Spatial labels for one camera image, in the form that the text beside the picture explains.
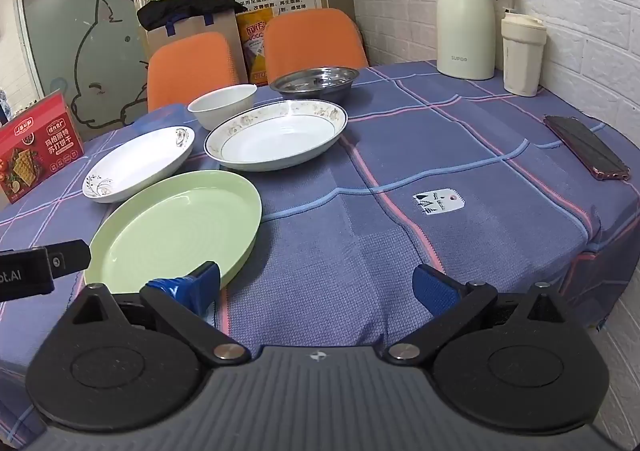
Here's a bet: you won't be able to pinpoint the frosted glass door cat drawing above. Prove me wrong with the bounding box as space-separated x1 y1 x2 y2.
15 0 151 142

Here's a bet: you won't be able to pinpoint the cream tumbler cup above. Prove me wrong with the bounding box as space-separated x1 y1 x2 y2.
501 8 547 97

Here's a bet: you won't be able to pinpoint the white bowl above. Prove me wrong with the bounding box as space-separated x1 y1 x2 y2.
187 84 258 131

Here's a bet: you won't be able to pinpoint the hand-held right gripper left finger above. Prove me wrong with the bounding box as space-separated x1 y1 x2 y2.
65 260 252 366

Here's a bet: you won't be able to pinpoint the smartphone in pink case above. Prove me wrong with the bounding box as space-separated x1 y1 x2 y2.
543 115 632 181

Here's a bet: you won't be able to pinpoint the cream thermos jug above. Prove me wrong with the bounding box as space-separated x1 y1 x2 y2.
432 0 516 81

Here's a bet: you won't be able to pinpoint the orange chair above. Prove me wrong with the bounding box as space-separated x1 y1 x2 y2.
263 8 370 84
146 31 241 113

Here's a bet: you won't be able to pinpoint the large white floral-rim plate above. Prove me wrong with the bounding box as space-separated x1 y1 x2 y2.
203 99 348 172

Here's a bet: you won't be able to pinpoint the green plate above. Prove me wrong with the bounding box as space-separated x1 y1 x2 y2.
84 170 263 293

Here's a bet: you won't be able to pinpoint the plaid blue tablecloth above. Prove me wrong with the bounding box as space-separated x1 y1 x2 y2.
0 60 640 447

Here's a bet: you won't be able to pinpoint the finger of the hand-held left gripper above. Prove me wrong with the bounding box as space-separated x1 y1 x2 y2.
44 239 92 279

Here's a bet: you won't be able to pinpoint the small white floral plate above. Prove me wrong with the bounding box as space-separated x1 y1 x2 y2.
81 126 197 204

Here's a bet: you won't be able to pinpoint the yellow snack bag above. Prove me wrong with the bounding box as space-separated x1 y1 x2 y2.
236 11 273 84

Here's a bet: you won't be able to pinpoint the brown paper bag blue handles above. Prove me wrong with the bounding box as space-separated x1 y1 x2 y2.
145 8 249 87

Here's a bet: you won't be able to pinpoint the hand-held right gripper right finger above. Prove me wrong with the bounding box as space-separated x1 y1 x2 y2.
381 263 576 363

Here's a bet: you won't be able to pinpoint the stainless steel bowl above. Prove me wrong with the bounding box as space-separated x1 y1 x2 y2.
270 66 361 103

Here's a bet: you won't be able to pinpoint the red cracker box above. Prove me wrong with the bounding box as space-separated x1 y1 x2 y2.
0 89 86 205

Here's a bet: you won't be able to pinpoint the black cloth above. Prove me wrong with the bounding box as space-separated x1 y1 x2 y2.
136 0 248 30

